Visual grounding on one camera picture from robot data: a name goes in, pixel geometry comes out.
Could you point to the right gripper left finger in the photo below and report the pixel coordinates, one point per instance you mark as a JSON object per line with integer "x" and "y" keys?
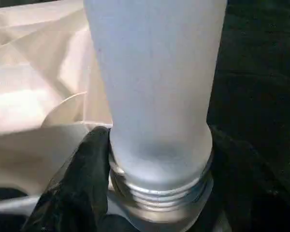
{"x": 72, "y": 188}

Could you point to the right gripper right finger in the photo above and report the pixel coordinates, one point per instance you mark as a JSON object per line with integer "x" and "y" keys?
{"x": 251, "y": 183}

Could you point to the white plastic table top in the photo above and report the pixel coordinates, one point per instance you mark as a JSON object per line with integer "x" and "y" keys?
{"x": 38, "y": 84}

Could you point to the white plastic table leg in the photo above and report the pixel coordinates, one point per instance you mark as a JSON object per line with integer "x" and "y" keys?
{"x": 154, "y": 84}

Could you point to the black mat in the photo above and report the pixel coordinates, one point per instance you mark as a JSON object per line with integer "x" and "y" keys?
{"x": 261, "y": 72}

